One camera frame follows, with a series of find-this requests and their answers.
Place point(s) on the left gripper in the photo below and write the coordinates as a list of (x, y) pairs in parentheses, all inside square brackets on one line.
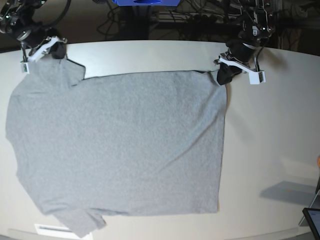
[(242, 52)]

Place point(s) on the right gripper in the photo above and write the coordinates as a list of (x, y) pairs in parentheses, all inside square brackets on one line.
[(34, 35)]

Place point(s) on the grey T-shirt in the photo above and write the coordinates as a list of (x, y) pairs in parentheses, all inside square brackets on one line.
[(138, 144)]

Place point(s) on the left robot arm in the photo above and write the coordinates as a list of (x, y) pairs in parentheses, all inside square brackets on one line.
[(254, 22)]

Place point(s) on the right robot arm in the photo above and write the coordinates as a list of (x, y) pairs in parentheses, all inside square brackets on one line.
[(21, 12)]

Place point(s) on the black power strip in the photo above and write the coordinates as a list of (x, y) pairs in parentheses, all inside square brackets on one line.
[(208, 18)]

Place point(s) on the black tablet device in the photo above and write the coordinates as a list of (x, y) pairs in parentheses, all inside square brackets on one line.
[(312, 217)]

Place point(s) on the white table label strip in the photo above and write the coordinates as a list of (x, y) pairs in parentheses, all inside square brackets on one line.
[(43, 227)]

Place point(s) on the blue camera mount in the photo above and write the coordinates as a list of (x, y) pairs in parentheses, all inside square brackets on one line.
[(123, 3)]

